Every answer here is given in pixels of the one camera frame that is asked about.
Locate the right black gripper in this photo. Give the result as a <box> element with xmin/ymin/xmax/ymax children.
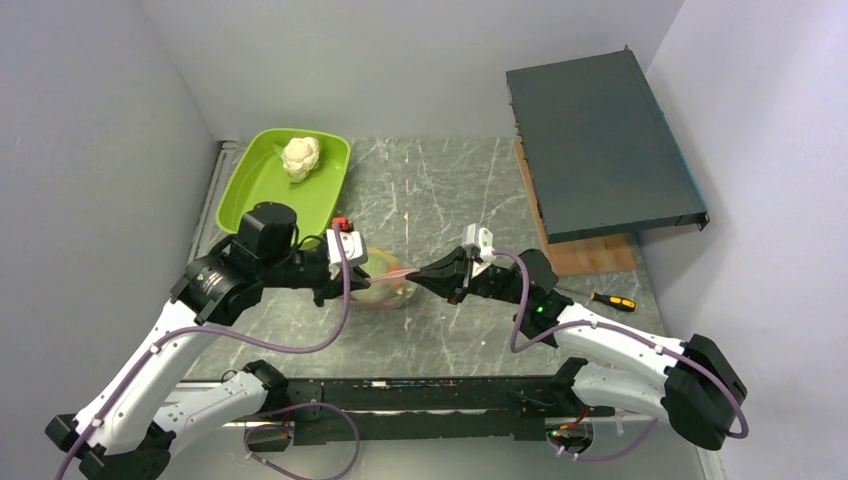
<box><xmin>407</xmin><ymin>246</ymin><xmax>529</xmax><ymax>305</ymax></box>

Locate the white cauliflower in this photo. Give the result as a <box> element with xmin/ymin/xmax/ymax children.
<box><xmin>280</xmin><ymin>137</ymin><xmax>321</xmax><ymax>183</ymax></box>

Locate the green plastic basket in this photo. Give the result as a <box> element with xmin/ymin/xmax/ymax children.
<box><xmin>215</xmin><ymin>128</ymin><xmax>352</xmax><ymax>237</ymax></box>

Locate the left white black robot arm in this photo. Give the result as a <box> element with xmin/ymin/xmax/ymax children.
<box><xmin>45</xmin><ymin>202</ymin><xmax>368</xmax><ymax>479</ymax></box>

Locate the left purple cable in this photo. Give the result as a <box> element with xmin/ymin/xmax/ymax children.
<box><xmin>52</xmin><ymin>225</ymin><xmax>363</xmax><ymax>480</ymax></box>

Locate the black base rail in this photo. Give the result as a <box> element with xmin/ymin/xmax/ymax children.
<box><xmin>237</xmin><ymin>375</ymin><xmax>613</xmax><ymax>446</ymax></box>

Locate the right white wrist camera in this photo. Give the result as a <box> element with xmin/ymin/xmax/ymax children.
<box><xmin>461</xmin><ymin>223</ymin><xmax>495</xmax><ymax>264</ymax></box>

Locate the green cabbage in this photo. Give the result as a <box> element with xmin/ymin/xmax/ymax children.
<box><xmin>361</xmin><ymin>247</ymin><xmax>402</xmax><ymax>279</ymax></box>

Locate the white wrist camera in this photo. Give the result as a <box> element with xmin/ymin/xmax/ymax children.
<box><xmin>461</xmin><ymin>223</ymin><xmax>495</xmax><ymax>264</ymax></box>
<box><xmin>326</xmin><ymin>217</ymin><xmax>368</xmax><ymax>278</ymax></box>

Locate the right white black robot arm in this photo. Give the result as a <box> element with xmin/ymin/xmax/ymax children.
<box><xmin>407</xmin><ymin>247</ymin><xmax>750</xmax><ymax>451</ymax></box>

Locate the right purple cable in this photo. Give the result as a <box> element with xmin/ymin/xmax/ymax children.
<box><xmin>490</xmin><ymin>248</ymin><xmax>751</xmax><ymax>464</ymax></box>

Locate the clear zip top bag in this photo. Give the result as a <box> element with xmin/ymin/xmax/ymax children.
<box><xmin>352</xmin><ymin>262</ymin><xmax>408</xmax><ymax>309</ymax></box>

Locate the dark green metal case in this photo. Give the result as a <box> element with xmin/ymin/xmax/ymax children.
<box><xmin>506</xmin><ymin>48</ymin><xmax>710</xmax><ymax>243</ymax></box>

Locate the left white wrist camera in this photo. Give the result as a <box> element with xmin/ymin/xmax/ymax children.
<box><xmin>326</xmin><ymin>217</ymin><xmax>368</xmax><ymax>278</ymax></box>

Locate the purple cable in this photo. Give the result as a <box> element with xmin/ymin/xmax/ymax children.
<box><xmin>490</xmin><ymin>248</ymin><xmax>751</xmax><ymax>464</ymax></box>
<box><xmin>52</xmin><ymin>225</ymin><xmax>363</xmax><ymax>480</ymax></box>

